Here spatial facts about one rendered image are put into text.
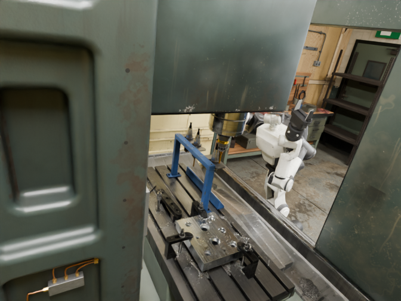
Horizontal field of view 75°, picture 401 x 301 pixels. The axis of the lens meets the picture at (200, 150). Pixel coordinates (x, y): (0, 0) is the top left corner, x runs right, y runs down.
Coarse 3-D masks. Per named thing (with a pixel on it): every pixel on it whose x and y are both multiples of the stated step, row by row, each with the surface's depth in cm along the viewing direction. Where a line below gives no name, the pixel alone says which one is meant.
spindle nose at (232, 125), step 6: (210, 114) 112; (216, 114) 107; (222, 114) 106; (228, 114) 105; (234, 114) 105; (240, 114) 106; (246, 114) 109; (210, 120) 112; (216, 120) 108; (222, 120) 107; (228, 120) 106; (234, 120) 106; (240, 120) 107; (210, 126) 112; (216, 126) 109; (222, 126) 108; (228, 126) 107; (234, 126) 107; (240, 126) 109; (216, 132) 110; (222, 132) 109; (228, 132) 108; (234, 132) 109; (240, 132) 111
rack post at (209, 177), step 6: (210, 174) 144; (204, 180) 148; (210, 180) 146; (204, 186) 149; (210, 186) 149; (204, 192) 149; (210, 192) 151; (204, 198) 151; (204, 204) 153; (210, 210) 158
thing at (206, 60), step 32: (160, 0) 69; (192, 0) 73; (224, 0) 78; (256, 0) 82; (288, 0) 88; (160, 32) 73; (192, 32) 77; (224, 32) 82; (256, 32) 88; (288, 32) 94; (160, 64) 77; (192, 64) 82; (224, 64) 87; (256, 64) 93; (288, 64) 101; (160, 96) 81; (192, 96) 86; (224, 96) 93; (256, 96) 100; (288, 96) 108
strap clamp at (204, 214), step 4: (192, 204) 148; (196, 204) 145; (200, 204) 141; (192, 208) 148; (196, 208) 144; (200, 208) 142; (192, 212) 149; (196, 212) 149; (200, 212) 140; (204, 212) 140; (192, 216) 150; (204, 216) 139
